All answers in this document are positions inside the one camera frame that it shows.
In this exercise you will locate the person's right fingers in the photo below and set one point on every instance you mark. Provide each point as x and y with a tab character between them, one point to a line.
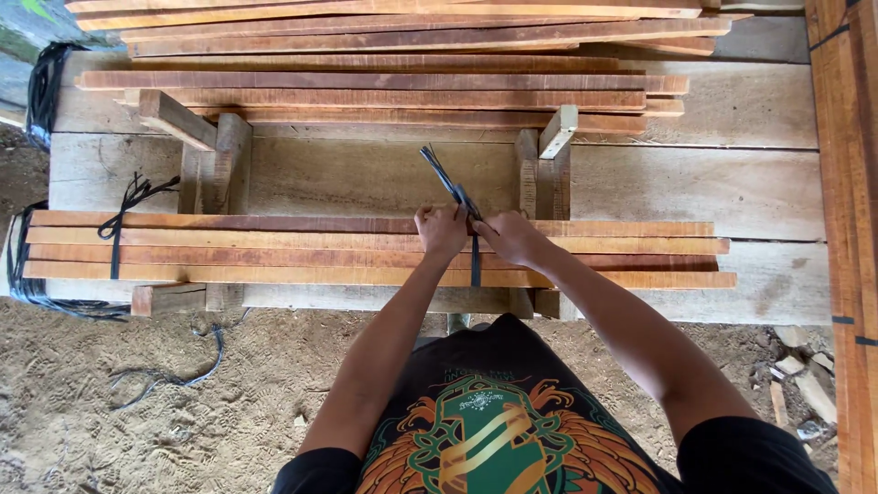
485	225

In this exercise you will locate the person's right hand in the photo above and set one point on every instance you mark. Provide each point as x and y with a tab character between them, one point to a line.
514	239

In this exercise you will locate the wooden jig posts with pale block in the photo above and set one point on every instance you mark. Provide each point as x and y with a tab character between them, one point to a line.
552	178

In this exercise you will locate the wooden jig posts with long block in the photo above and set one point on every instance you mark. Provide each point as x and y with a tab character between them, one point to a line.
230	161

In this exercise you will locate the reddish wooden slat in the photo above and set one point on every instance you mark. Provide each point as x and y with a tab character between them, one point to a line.
274	275
274	257
274	223
274	241

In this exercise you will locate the short wooden jig block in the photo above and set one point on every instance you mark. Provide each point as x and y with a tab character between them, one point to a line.
168	299

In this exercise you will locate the wooden jig stub posts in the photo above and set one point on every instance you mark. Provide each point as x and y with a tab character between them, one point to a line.
549	304

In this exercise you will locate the person's left fingers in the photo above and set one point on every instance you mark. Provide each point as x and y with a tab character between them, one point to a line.
429	213

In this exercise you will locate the black printed t-shirt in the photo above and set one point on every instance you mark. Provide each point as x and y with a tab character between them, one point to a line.
494	439

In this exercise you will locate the pile of long wooden slats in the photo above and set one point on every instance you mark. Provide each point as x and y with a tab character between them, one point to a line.
384	81

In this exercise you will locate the heap of wood scraps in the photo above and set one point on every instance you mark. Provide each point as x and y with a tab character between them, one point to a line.
813	394

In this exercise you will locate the stack of orange wooden planks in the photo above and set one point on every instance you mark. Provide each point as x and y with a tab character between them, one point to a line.
850	206

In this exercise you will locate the person's left hand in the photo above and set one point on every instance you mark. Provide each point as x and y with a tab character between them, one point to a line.
439	233

